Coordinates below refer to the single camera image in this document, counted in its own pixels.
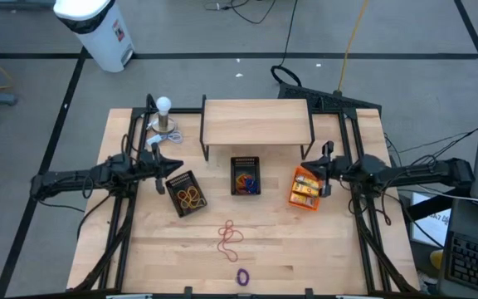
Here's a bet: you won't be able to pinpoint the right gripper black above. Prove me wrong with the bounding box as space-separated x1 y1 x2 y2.
301 140 352 199

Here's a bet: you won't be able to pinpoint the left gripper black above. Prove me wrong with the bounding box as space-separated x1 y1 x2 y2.
138 143 184 195

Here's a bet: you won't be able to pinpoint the yellow rubber band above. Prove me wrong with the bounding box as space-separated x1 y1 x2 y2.
184 185 207 208
175 189 197 210

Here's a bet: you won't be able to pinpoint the blue coil wristband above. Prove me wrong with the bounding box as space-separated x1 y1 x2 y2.
246 174 261 194

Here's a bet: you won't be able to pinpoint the white bulb desk lamp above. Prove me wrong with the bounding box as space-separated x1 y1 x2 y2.
151 96 177 135

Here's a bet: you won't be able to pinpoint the dark gray side desk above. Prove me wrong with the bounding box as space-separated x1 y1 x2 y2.
437 197 478 299

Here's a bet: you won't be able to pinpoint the black slotted plastic basket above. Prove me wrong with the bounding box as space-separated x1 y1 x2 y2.
230 156 262 197
163 169 208 218

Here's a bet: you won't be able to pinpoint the orange slotted plastic basket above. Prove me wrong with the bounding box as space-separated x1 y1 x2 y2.
287 165 323 212

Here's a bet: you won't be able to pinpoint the wooden shelf riser black legs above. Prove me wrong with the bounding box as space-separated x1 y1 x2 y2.
199 94 317 163

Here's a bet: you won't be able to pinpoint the rubber band pile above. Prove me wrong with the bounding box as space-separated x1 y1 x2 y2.
217 219 245 263

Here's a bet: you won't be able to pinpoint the black diagonal stand bar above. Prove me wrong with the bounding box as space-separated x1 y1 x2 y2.
404 181 472 222

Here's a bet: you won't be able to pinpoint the white paper sheet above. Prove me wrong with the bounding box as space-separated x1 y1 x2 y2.
408 193 451 249

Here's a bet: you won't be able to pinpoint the white trash can black liner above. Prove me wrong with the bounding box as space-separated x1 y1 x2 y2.
52 0 136 74

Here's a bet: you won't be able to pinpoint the small yellow floor object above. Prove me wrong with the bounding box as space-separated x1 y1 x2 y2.
429 248 446 271

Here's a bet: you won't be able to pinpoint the black computer keyboard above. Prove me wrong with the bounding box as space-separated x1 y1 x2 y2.
444 230 478 298

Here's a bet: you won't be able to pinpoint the white cable with adapter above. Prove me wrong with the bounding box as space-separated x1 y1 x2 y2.
145 130 183 146

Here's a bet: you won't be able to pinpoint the black metal rig frame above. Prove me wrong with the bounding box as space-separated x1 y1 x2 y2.
66 93 421 297

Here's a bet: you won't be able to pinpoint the black hanging cable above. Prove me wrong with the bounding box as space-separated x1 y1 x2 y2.
270 0 303 88

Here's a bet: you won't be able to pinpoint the yellow hanging cable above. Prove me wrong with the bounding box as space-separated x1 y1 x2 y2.
337 0 368 93

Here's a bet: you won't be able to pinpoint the black floor cable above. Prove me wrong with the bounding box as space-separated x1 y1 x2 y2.
205 0 280 25

